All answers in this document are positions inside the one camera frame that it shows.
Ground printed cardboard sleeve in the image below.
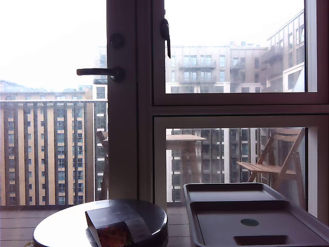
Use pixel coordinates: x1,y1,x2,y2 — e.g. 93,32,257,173
84,205,153,247

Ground white recycling bin lid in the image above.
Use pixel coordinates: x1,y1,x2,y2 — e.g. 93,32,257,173
182,182,329,247

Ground wooden balcony table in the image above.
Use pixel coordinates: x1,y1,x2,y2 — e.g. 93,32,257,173
166,134,208,185

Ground round door lock knob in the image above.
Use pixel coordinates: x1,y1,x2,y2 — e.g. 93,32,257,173
109,32,126,49

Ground wooden folding chair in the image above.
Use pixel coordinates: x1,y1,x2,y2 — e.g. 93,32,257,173
235,127,306,209

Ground green round sticker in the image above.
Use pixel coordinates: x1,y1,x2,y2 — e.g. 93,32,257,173
240,218,260,227

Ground dark door lever handle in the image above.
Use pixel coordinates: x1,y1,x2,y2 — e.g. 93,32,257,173
76,67,126,83

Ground dark window handle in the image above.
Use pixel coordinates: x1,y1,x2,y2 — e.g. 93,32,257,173
160,18,172,59

